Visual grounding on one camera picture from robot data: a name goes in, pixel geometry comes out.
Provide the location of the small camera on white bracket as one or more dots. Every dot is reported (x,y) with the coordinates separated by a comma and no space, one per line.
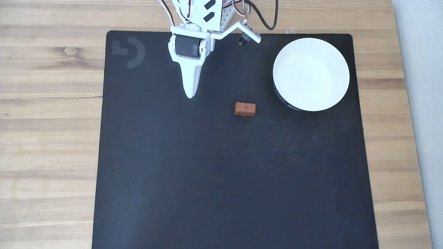
(247,33)

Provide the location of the brown toy block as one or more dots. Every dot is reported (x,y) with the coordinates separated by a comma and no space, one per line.
(245,108)

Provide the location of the white bowl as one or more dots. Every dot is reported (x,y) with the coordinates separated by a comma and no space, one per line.
(311,74)

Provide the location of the black desk mat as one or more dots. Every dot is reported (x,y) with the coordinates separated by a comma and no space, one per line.
(225,173)

